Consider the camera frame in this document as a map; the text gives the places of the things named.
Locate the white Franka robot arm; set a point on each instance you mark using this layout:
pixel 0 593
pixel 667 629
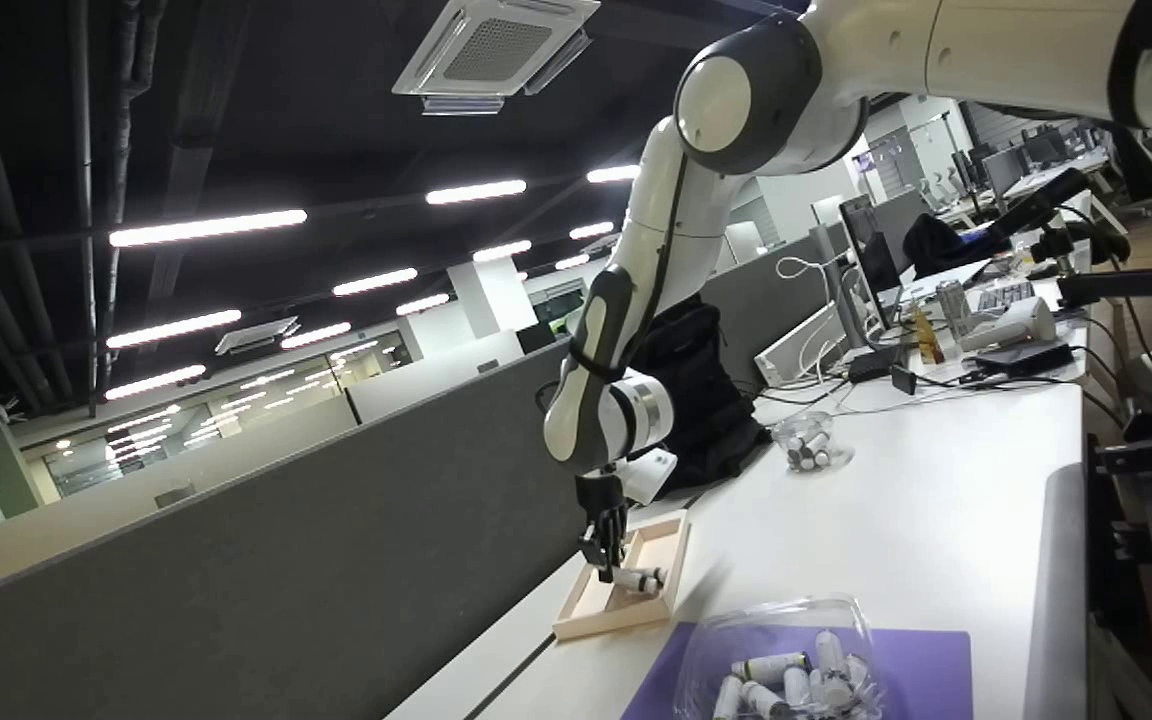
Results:
pixel 641 227

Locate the brown bottle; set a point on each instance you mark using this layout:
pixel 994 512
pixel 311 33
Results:
pixel 927 338

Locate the light wooden tray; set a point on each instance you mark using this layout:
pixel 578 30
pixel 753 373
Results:
pixel 629 604

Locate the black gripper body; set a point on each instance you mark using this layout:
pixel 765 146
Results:
pixel 603 505

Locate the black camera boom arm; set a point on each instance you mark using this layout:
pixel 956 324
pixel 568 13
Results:
pixel 1139 280

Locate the white desk device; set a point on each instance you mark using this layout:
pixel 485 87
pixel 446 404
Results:
pixel 999 322

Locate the white keyboard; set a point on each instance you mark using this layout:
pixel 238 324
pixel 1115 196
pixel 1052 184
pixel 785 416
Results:
pixel 802 347

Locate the small white bottle black cap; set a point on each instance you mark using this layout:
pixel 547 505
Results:
pixel 653 583
pixel 629 583

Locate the grey office partition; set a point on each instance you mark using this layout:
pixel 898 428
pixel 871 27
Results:
pixel 270 561

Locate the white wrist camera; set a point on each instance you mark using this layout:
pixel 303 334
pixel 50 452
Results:
pixel 650 475

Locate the ceiling air conditioner cassette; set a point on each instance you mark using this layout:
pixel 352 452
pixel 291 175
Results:
pixel 499 46

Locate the black bag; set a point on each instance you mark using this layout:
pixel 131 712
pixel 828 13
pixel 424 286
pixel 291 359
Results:
pixel 703 384

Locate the clear plastic bowl container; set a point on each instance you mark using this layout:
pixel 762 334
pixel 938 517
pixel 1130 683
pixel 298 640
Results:
pixel 738 632

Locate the purple rectangular mat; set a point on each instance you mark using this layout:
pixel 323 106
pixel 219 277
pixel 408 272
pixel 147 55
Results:
pixel 921 673

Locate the long ceiling light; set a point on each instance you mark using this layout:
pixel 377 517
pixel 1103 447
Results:
pixel 316 334
pixel 478 194
pixel 208 228
pixel 372 280
pixel 174 328
pixel 159 382

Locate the black computer monitor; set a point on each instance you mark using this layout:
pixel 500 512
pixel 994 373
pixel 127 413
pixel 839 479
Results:
pixel 875 247

